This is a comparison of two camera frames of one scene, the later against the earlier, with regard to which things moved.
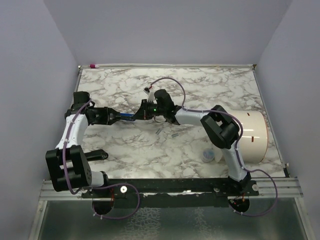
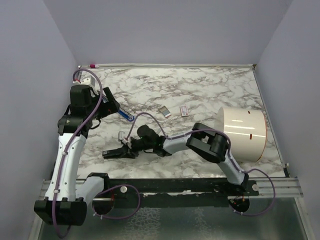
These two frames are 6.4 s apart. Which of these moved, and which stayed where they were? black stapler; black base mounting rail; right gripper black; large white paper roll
Moved: right gripper black; black stapler
Stayed: black base mounting rail; large white paper roll
